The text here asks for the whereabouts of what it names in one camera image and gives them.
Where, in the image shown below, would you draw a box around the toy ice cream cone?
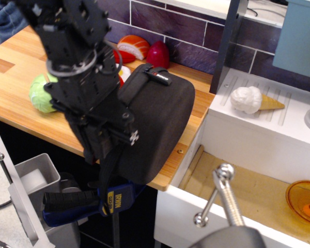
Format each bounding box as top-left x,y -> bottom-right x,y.
230,86 -> 285,114

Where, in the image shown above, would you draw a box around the red toy bell pepper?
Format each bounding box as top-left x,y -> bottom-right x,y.
119,76 -> 124,88

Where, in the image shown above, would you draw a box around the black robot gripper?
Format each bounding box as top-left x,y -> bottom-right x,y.
44,49 -> 138,164

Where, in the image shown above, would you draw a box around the orange plastic bowl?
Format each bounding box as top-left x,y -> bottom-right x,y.
286,180 -> 310,225

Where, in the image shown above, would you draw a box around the black zipper case bag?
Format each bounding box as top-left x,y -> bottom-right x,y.
91,63 -> 196,184

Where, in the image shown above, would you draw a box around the blue black bar clamp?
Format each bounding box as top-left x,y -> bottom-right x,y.
42,181 -> 146,247

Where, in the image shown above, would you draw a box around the red toy chili pepper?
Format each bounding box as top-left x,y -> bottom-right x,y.
113,50 -> 136,64

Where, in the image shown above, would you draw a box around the dark grey shelf post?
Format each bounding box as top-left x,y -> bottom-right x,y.
210,0 -> 249,94

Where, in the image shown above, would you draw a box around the person in blue jeans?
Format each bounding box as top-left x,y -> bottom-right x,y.
0,1 -> 28,44

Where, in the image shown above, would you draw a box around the green toy cabbage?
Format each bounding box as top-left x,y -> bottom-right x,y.
29,73 -> 58,113

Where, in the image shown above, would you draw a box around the toy salmon sushi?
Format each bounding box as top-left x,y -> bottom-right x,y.
117,35 -> 150,60

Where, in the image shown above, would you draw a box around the grey plastic bin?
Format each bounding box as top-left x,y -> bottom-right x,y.
8,153 -> 81,247

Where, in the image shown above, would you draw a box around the black shoulder strap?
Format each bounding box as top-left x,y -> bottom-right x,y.
97,148 -> 125,216

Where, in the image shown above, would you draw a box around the toy fried egg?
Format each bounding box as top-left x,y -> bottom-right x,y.
118,66 -> 131,82

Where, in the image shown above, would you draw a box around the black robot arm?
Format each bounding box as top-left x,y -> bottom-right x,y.
15,1 -> 138,163

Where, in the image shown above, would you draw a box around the white toy sink unit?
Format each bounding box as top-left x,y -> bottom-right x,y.
154,69 -> 310,247

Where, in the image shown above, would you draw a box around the light blue cabinet door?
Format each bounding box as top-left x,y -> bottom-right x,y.
273,1 -> 310,77

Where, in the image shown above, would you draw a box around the red toy onion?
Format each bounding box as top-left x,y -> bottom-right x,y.
146,41 -> 170,69

